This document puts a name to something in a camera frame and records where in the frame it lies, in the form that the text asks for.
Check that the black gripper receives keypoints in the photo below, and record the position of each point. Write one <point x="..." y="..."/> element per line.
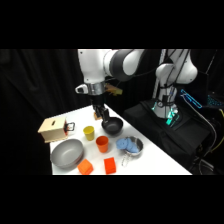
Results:
<point x="97" y="100"/>

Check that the red cube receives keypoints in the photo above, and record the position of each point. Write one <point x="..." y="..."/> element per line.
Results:
<point x="110" y="165"/>

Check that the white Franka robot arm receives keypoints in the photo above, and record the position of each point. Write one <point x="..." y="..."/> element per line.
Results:
<point x="93" y="66"/>

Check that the black bowl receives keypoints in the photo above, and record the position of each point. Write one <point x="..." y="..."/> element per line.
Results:
<point x="115" y="128"/>

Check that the large gray bowl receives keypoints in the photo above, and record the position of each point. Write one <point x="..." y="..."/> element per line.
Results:
<point x="66" y="154"/>

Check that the orange cube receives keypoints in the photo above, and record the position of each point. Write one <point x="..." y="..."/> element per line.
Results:
<point x="85" y="166"/>

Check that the small wooden block blue top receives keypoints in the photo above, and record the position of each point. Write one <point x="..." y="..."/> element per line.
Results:
<point x="96" y="116"/>

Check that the yellow cup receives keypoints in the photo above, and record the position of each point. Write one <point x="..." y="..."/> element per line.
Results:
<point x="89" y="133"/>

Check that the orange cup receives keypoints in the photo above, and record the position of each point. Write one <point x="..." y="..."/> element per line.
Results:
<point x="102" y="144"/>

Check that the black clip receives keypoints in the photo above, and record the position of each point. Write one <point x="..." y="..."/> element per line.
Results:
<point x="70" y="126"/>

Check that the blue cloth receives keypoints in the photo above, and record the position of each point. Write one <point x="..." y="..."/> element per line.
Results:
<point x="126" y="144"/>

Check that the wooden box with slot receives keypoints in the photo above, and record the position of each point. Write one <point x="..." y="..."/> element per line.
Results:
<point x="51" y="130"/>

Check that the black curtain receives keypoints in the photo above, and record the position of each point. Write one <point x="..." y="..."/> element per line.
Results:
<point x="33" y="100"/>

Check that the black robot stand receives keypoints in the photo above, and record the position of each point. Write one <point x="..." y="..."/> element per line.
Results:
<point x="173" y="136"/>

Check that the blue-lit device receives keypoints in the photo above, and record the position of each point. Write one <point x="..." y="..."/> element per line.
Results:
<point x="191" y="98"/>

